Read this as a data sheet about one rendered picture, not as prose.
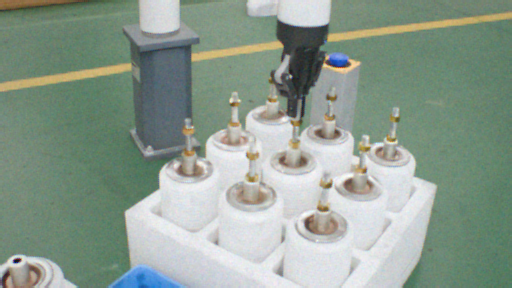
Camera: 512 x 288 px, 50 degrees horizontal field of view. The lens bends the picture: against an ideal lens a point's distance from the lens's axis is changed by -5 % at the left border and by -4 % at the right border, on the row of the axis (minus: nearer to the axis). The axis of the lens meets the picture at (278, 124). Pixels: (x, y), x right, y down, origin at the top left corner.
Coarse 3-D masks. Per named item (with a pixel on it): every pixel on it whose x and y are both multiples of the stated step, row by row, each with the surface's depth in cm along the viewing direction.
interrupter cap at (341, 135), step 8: (312, 128) 103; (320, 128) 104; (336, 128) 104; (344, 128) 104; (312, 136) 101; (320, 136) 101; (336, 136) 102; (344, 136) 101; (328, 144) 99; (336, 144) 99
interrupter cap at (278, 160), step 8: (280, 152) 95; (304, 152) 96; (272, 160) 93; (280, 160) 93; (304, 160) 94; (312, 160) 94; (280, 168) 91; (288, 168) 91; (296, 168) 92; (304, 168) 91; (312, 168) 91
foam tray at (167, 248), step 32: (352, 160) 108; (320, 192) 99; (416, 192) 100; (128, 224) 91; (160, 224) 88; (384, 224) 94; (416, 224) 97; (160, 256) 90; (192, 256) 85; (224, 256) 83; (352, 256) 85; (384, 256) 85; (416, 256) 106
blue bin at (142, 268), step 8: (144, 264) 89; (128, 272) 87; (136, 272) 88; (144, 272) 89; (152, 272) 87; (120, 280) 85; (128, 280) 87; (136, 280) 88; (144, 280) 89; (152, 280) 88; (160, 280) 87; (168, 280) 86
